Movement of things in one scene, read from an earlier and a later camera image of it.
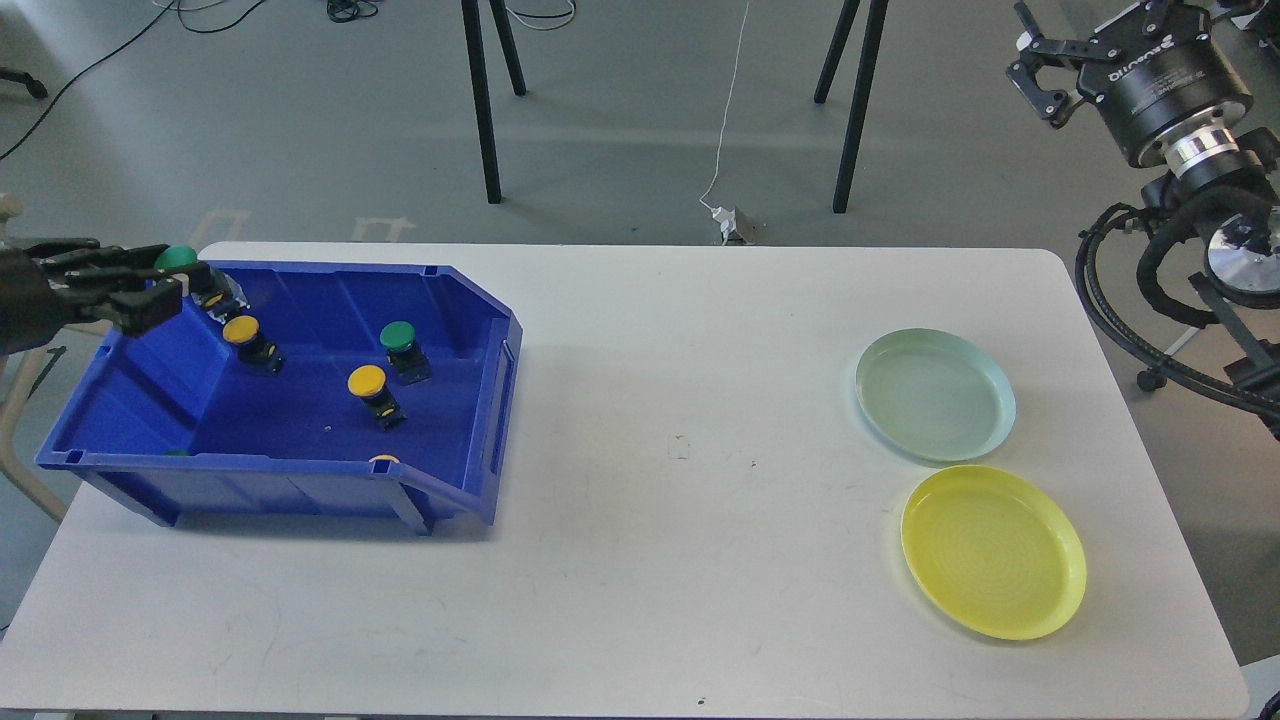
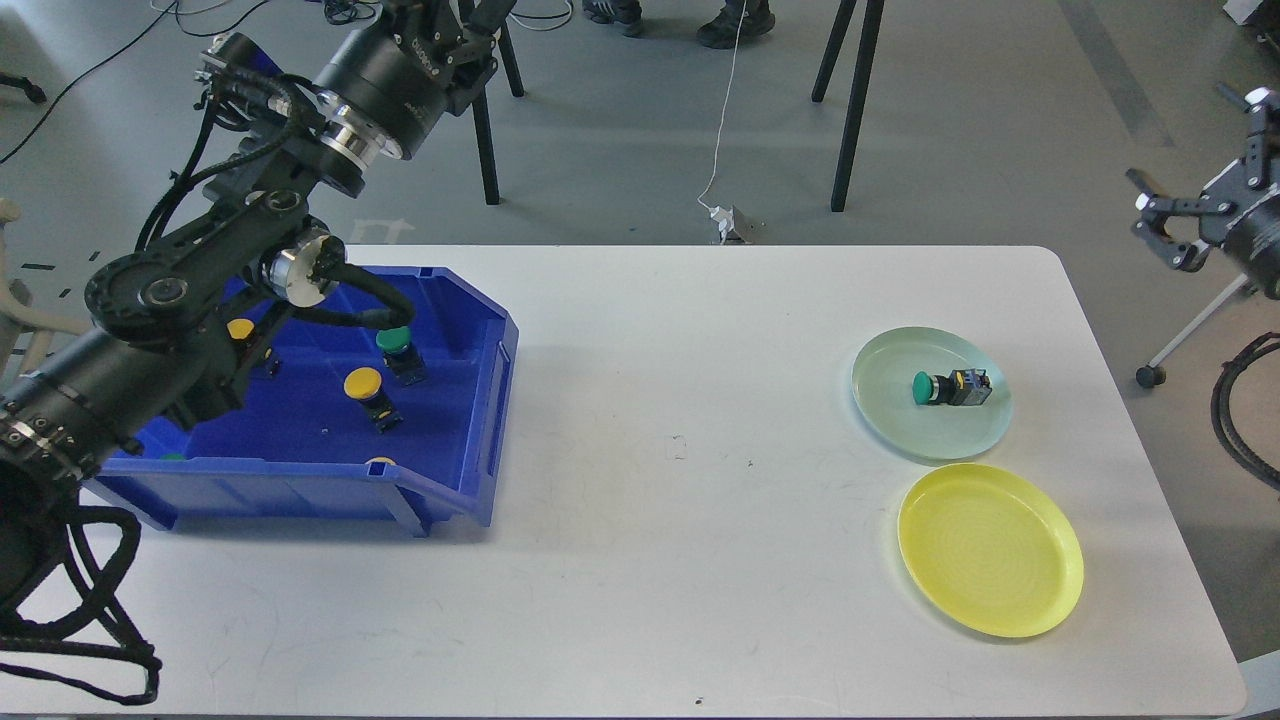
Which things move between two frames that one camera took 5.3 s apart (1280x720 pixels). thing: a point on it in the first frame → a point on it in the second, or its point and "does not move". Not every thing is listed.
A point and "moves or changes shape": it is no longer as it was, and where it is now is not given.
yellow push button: x=243 y=332 does not move
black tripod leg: x=873 y=34 does not move
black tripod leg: x=508 y=45 does not move
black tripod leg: x=488 y=143 does not move
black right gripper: x=1140 y=73 → x=1251 y=232
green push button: x=175 y=256 moves or changes shape
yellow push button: x=368 y=381 does not move
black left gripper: x=33 y=309 → x=393 y=73
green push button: x=409 y=361 does not move
